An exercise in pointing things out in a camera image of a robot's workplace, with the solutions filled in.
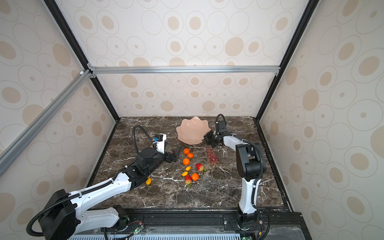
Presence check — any black frame post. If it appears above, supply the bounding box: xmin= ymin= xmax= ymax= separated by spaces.
xmin=44 ymin=0 xmax=120 ymax=122
xmin=254 ymin=0 xmax=320 ymax=124

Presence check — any left black frame post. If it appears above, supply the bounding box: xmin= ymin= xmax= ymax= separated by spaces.
xmin=44 ymin=0 xmax=120 ymax=122

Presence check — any diagonal aluminium frame bar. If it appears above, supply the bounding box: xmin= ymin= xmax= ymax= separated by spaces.
xmin=1 ymin=70 xmax=91 ymax=175

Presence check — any pink wavy fruit bowl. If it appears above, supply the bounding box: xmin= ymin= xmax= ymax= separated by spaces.
xmin=176 ymin=116 xmax=211 ymax=145

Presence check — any horizontal aluminium frame bar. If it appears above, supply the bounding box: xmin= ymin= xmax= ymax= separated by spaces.
xmin=90 ymin=66 xmax=280 ymax=74

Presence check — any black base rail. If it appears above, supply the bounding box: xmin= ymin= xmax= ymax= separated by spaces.
xmin=52 ymin=208 xmax=313 ymax=240

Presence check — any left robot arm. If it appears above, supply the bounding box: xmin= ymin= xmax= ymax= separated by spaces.
xmin=26 ymin=125 xmax=182 ymax=240

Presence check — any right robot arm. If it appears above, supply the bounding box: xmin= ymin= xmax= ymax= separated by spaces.
xmin=203 ymin=131 xmax=266 ymax=223

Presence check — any strawberry right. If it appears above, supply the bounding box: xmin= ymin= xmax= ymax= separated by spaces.
xmin=196 ymin=164 xmax=205 ymax=172

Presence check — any right black frame post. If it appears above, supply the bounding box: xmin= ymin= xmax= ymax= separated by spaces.
xmin=254 ymin=0 xmax=320 ymax=124

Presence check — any red grape bunch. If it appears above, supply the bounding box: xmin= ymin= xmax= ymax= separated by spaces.
xmin=206 ymin=147 xmax=220 ymax=165

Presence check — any orange bottom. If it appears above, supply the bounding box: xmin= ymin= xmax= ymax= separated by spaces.
xmin=191 ymin=173 xmax=199 ymax=182

